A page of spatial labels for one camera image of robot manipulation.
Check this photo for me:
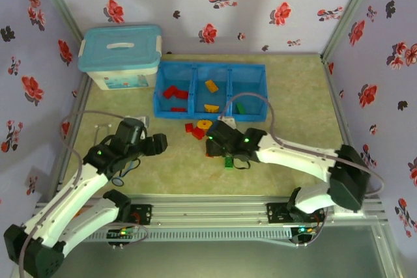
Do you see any aluminum base rail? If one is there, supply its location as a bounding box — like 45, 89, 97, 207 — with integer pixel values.
34, 194, 384, 227

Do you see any grey left arm cable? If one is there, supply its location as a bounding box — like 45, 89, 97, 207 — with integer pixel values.
18, 110, 131, 278

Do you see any white storage box blue lid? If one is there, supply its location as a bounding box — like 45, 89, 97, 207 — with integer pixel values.
77, 24, 163, 91

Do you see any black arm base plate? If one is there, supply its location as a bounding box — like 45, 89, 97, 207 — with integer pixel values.
129, 204, 153, 226
266, 202, 294, 224

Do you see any grey slotted cable duct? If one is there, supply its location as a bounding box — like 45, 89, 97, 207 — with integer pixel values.
87, 225, 294, 243

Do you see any aluminum table edge rail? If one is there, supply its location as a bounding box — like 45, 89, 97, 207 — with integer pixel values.
53, 74, 94, 194

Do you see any aluminum frame post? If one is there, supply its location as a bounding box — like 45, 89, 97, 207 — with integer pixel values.
320, 0, 382, 64
31, 0, 84, 42

